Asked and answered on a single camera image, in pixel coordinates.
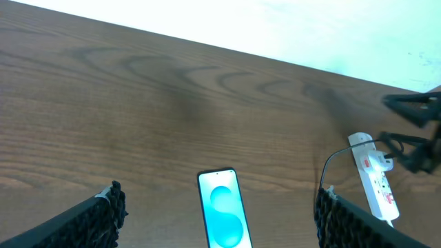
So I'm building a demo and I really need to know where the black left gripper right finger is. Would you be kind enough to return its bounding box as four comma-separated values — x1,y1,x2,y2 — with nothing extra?
314,187,425,248

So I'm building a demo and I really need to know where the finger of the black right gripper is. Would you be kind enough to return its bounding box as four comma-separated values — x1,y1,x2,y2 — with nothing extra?
378,132,431,172
382,92,440,127

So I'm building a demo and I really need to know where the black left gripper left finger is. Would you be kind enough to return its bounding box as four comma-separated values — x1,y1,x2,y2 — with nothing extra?
1,180,128,248

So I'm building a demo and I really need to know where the black USB charging cable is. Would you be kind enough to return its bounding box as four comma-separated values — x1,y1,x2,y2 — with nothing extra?
318,138,397,194

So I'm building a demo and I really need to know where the blue Galaxy smartphone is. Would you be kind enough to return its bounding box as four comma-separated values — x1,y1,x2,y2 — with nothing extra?
196,167,253,248

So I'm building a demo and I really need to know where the white power strip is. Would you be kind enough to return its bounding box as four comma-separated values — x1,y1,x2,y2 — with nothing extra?
348,132,400,222

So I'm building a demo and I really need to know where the white USB wall charger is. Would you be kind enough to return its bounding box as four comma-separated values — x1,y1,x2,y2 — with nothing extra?
360,150,394,174

